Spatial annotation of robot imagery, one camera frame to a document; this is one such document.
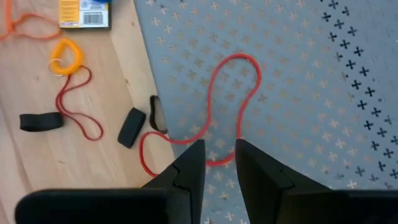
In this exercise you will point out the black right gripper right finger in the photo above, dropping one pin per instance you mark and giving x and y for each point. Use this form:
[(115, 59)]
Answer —
[(267, 193)]

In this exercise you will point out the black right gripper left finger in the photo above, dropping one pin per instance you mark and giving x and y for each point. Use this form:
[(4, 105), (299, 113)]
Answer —
[(183, 186)]

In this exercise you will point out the black band loop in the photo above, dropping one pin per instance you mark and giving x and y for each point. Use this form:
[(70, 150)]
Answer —
[(152, 113)]

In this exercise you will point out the red rubber band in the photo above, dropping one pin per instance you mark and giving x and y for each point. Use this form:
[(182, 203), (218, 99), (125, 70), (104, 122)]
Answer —
[(208, 105), (58, 102)]

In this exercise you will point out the black wide band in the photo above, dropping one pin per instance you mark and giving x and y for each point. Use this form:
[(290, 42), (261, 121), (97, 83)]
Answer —
[(40, 122)]

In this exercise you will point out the orange rubber band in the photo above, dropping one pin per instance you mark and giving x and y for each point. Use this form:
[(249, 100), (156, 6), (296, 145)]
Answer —
[(10, 15)]

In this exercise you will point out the grey perforated metal shelf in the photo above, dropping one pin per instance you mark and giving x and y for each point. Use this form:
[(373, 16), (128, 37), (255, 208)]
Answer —
[(295, 93)]

